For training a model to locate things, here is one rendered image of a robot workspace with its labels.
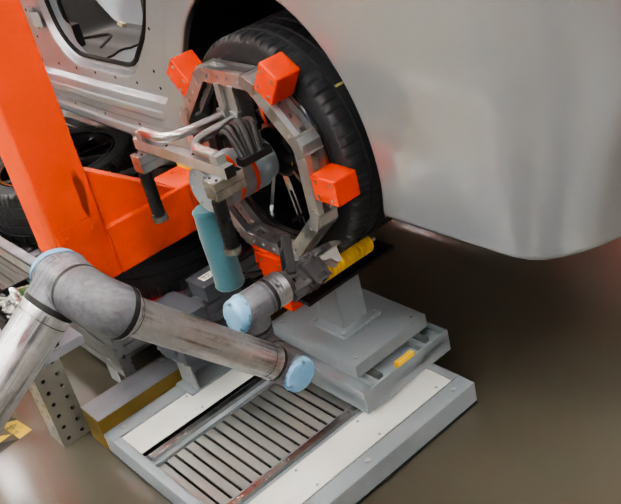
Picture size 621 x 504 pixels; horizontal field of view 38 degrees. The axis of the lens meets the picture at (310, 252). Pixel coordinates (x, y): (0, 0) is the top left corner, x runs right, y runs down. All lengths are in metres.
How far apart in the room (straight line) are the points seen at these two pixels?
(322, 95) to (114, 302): 0.73
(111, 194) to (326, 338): 0.77
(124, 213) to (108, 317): 0.97
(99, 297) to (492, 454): 1.25
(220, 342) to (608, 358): 1.33
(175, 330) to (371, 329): 0.95
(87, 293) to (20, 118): 0.83
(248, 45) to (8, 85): 0.65
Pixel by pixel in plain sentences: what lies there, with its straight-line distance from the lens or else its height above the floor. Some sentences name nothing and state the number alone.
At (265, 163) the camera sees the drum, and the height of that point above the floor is 0.87.
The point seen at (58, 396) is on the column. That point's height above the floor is 0.18.
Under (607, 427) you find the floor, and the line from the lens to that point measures 2.68.
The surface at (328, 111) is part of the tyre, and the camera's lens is 2.21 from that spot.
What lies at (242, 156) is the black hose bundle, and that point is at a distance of 2.16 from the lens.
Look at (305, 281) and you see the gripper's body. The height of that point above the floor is 0.62.
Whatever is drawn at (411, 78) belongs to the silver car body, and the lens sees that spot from 1.97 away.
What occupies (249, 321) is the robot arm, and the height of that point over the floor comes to 0.62.
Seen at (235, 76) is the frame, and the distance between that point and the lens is 2.29.
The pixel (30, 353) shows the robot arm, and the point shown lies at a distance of 1.97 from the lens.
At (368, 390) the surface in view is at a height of 0.17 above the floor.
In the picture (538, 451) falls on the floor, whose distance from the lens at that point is 2.62.
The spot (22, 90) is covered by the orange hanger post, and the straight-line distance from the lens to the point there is 2.57.
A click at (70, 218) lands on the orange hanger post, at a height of 0.76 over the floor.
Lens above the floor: 1.81
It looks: 29 degrees down
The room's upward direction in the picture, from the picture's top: 14 degrees counter-clockwise
